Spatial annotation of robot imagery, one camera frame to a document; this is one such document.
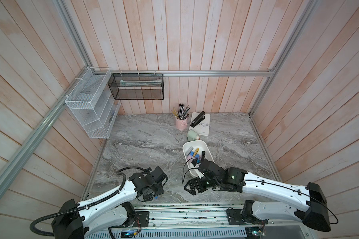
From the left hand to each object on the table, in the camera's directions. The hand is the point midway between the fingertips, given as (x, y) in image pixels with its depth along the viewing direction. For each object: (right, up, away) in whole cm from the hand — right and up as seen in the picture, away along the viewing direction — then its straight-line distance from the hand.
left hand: (158, 194), depth 78 cm
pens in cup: (+14, +46, +29) cm, 56 cm away
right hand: (+17, +7, -5) cm, 19 cm away
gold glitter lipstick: (+23, +19, +20) cm, 36 cm away
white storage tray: (+27, +23, +20) cm, 41 cm away
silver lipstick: (+19, +20, +20) cm, 34 cm away
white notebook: (+30, +36, +33) cm, 57 cm away
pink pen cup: (+13, +38, +26) cm, 48 cm away
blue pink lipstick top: (+19, +17, +17) cm, 31 cm away
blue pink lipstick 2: (0, +2, -8) cm, 8 cm away
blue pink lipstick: (+24, +17, +17) cm, 34 cm away
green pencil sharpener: (+20, +30, +21) cm, 42 cm away
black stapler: (+27, +42, +33) cm, 60 cm away
